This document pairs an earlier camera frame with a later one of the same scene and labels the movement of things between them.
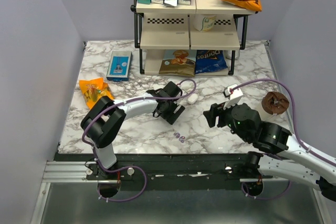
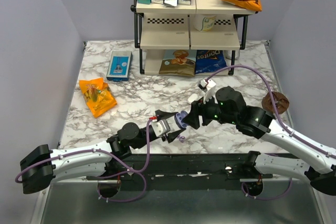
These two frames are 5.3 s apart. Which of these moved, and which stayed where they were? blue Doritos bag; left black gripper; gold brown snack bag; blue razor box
Moved: left black gripper
Stayed: blue Doritos bag; gold brown snack bag; blue razor box
